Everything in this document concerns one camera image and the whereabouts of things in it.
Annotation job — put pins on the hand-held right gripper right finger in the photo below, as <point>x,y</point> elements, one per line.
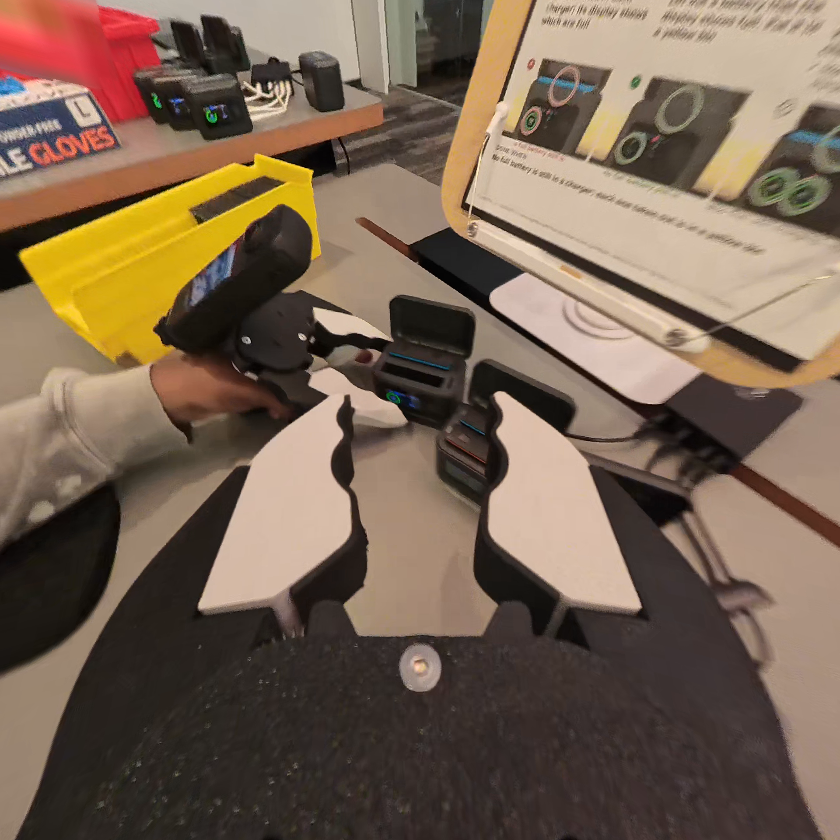
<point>558,518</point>

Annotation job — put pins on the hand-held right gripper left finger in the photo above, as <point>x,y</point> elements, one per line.
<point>289,518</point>

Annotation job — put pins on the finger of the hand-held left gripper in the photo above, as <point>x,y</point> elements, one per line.
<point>380,413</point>
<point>348,325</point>

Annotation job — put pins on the yellow plastic bin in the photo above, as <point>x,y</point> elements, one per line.
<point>131,262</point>

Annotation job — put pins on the person's left forearm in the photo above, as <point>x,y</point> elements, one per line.
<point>65,433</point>

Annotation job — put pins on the person's left hand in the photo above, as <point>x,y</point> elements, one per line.
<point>210,390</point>

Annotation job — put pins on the red striped black battery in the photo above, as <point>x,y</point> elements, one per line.
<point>466,453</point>

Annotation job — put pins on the white stand base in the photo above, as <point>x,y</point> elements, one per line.
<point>590,367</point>

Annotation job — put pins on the black power adapter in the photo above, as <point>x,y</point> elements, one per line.
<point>321,82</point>

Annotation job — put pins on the black power hub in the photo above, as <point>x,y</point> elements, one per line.
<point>741,413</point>

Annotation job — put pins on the wooden display board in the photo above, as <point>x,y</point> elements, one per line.
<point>463,131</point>

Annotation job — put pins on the red plastic bin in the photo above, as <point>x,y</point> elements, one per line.
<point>131,65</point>

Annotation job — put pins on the blue white glove box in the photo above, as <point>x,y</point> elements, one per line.
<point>52,131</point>

